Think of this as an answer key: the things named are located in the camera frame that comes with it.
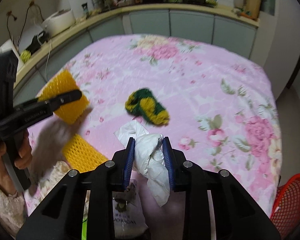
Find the pink floral blanket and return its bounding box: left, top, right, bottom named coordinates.
left=22, top=34, right=283, bottom=230

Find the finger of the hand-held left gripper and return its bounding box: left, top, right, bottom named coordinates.
left=36, top=89, right=82, bottom=111

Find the small black appliance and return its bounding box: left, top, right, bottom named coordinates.
left=27, top=31, right=50, bottom=54

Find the person's left hand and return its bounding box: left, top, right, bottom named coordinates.
left=15, top=129, right=33, bottom=170

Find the yellow green sponge ball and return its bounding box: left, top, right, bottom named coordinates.
left=20, top=50, right=32, bottom=63

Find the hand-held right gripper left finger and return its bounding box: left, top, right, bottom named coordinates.
left=16, top=137, right=136, bottom=240

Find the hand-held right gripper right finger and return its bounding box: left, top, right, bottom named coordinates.
left=162, top=137, right=282, bottom=240

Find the green wrapper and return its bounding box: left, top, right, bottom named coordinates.
left=80, top=219, right=88, bottom=240

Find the person's left forearm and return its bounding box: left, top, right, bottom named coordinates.
left=0, top=161, right=28, bottom=230

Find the red mesh plastic basket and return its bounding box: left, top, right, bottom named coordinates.
left=270, top=173, right=300, bottom=239

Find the green yellow knitted scrubber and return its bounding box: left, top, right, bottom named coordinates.
left=125, top=88, right=170, bottom=126

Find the silver printed snack packet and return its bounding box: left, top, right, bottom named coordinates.
left=112, top=179, right=150, bottom=240

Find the white tissue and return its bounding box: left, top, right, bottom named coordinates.
left=114, top=120, right=171, bottom=207

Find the yellow foam net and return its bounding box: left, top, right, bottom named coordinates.
left=37, top=70, right=90, bottom=125
left=61, top=134, right=109, bottom=172

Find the wooden cutting board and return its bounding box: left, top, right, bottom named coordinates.
left=246, top=0, right=263, bottom=19

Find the white rice cooker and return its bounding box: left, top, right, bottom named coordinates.
left=41, top=9, right=75, bottom=37

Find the kitchen counter with cabinets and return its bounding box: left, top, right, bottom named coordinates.
left=12, top=2, right=260, bottom=95

